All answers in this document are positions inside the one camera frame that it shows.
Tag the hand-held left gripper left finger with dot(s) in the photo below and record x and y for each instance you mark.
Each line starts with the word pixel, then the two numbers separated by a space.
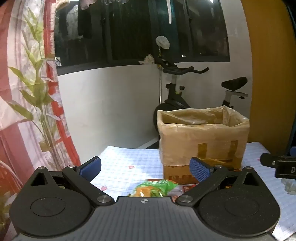
pixel 91 166

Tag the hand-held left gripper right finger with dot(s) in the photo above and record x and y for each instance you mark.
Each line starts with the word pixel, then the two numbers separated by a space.
pixel 199 172

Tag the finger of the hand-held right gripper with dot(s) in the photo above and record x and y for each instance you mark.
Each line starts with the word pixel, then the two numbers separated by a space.
pixel 268 160

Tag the cardboard box with plastic liner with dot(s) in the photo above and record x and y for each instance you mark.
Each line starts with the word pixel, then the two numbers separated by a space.
pixel 203 139

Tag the green orange snack packet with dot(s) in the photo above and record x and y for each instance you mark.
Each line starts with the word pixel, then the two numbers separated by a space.
pixel 155 186

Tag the clear plastic wrapper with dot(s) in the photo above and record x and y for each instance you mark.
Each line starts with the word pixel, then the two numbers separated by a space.
pixel 290 186

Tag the small red snack packet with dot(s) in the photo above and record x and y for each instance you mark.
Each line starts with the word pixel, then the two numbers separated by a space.
pixel 186 187

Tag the white gridded tablecloth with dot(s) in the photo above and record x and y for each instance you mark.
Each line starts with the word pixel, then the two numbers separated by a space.
pixel 129 160

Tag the black exercise bike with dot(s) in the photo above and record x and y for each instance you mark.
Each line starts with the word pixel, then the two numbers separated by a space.
pixel 172 92

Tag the yellow wooden panel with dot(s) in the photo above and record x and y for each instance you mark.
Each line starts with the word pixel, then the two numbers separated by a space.
pixel 268 69

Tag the floral red white curtain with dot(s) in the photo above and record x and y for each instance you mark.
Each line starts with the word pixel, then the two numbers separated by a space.
pixel 27 92

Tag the thin metal pole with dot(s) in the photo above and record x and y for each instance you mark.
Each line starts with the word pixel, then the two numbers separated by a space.
pixel 160 81

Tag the crumpled white cloth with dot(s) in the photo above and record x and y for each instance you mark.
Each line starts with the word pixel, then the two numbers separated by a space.
pixel 147 59

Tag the white plastic bag on pole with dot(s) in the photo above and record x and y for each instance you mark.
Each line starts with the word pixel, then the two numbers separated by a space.
pixel 162 42

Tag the dark window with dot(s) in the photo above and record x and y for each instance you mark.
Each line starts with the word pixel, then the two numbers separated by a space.
pixel 127 30

